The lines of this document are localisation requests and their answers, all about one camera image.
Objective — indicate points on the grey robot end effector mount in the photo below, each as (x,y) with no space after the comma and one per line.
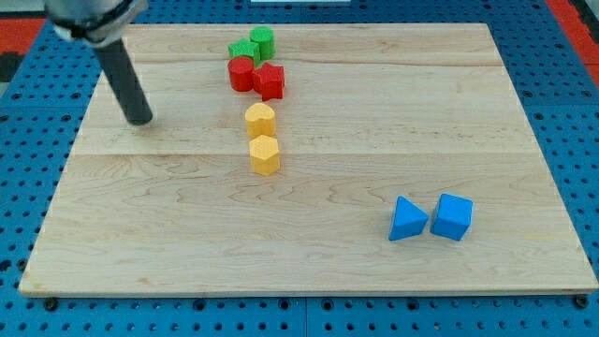
(96,23)

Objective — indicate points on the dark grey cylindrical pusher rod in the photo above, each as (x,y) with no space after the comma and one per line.
(123,80)

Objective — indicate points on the red cylinder block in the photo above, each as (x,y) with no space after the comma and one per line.
(240,71)

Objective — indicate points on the green star block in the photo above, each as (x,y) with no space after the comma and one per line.
(246,48)

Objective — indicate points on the green cylinder block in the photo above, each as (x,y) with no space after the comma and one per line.
(264,37)

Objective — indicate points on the red star block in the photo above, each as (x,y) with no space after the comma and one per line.
(269,81)

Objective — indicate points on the yellow heart block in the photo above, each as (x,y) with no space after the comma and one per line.
(260,120)

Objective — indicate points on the yellow hexagon block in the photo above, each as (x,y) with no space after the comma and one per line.
(264,155)

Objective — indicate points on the light wooden board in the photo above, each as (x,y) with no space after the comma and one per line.
(370,112)

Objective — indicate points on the blue triangle block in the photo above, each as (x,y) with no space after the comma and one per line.
(407,221)

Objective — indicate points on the blue cube block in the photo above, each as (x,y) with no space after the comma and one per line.
(452,217)

